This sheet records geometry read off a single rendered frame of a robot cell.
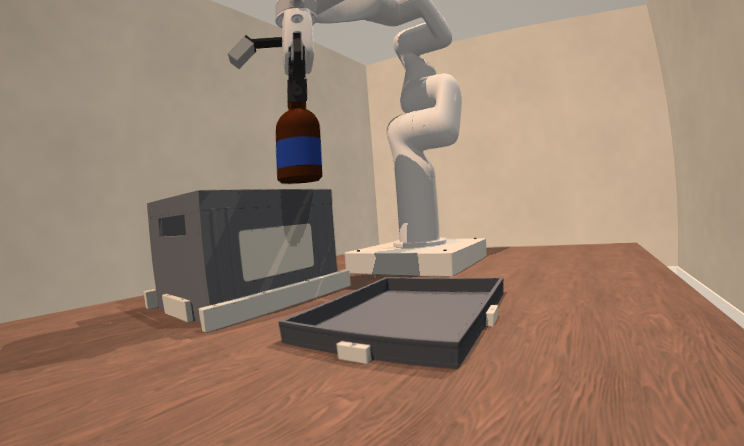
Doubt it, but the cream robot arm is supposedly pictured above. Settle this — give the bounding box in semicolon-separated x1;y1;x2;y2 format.
228;0;462;248

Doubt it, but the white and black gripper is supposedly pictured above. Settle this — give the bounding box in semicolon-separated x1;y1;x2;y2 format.
275;8;317;103

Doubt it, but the brown glass bottle with blue label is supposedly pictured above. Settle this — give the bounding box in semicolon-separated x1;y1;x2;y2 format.
276;102;323;184

